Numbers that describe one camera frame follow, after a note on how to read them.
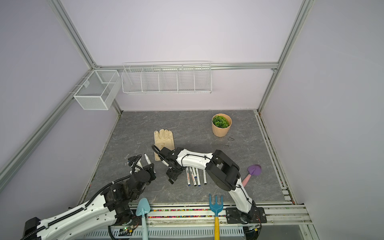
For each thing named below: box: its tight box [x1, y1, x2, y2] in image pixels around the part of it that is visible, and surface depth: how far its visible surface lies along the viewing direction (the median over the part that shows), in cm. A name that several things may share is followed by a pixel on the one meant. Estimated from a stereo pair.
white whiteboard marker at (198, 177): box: [195, 167, 201, 187], surface depth 88 cm
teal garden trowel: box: [135, 197, 151, 240], surface depth 75 cm
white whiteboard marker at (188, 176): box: [186, 166, 191, 186], surface depth 87 cm
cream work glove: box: [153, 129, 175, 162], surface depth 106 cm
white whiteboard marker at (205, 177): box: [203, 169, 207, 185], surface depth 87 cm
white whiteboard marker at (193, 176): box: [189, 166, 197, 187], surface depth 87 cm
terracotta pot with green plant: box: [211, 113, 233, 138], surface depth 101 cm
